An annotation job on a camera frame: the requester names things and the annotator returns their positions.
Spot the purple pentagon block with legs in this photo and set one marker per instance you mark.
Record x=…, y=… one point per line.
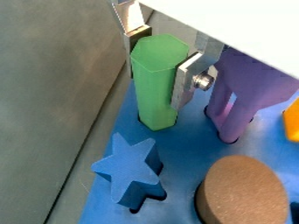
x=248, y=86

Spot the blue foam shape board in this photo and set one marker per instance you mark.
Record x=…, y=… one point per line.
x=188, y=149

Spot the green hexagon prism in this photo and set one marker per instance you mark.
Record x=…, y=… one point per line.
x=154, y=58

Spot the brown cylinder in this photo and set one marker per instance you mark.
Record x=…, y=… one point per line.
x=240, y=193

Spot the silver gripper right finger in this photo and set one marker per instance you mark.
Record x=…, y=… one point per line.
x=191, y=74

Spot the blue star block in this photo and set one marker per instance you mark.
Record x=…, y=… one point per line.
x=130, y=169

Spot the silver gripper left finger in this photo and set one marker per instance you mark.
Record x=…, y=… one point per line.
x=132, y=26

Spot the yellow notched block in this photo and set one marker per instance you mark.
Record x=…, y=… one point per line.
x=291, y=121

